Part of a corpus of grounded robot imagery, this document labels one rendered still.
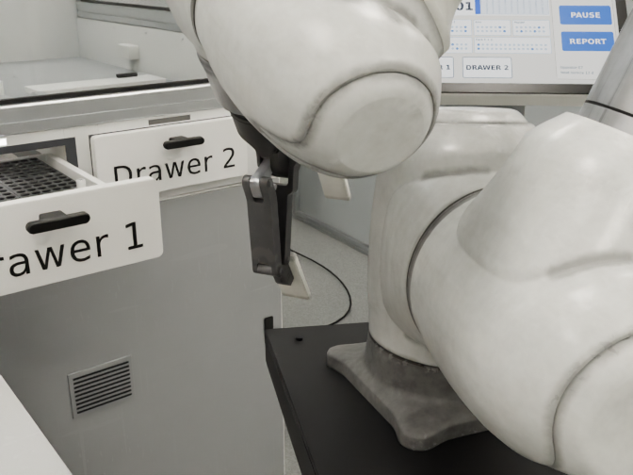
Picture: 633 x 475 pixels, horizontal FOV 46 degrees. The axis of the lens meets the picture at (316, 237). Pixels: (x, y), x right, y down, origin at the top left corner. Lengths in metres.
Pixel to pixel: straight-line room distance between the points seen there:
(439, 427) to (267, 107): 0.35
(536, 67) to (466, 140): 0.91
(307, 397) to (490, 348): 0.31
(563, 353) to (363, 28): 0.20
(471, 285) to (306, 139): 0.15
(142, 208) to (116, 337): 0.45
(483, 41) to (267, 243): 0.94
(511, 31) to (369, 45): 1.17
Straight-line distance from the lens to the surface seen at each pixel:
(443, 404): 0.68
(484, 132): 0.62
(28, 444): 0.79
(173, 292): 1.43
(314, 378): 0.76
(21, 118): 1.25
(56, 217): 0.93
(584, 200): 0.45
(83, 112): 1.28
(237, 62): 0.44
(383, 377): 0.70
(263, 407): 1.67
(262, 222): 0.67
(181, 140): 1.29
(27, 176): 1.17
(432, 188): 0.60
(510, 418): 0.45
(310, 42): 0.40
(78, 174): 1.19
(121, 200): 0.99
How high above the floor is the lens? 1.19
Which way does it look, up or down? 20 degrees down
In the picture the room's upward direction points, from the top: straight up
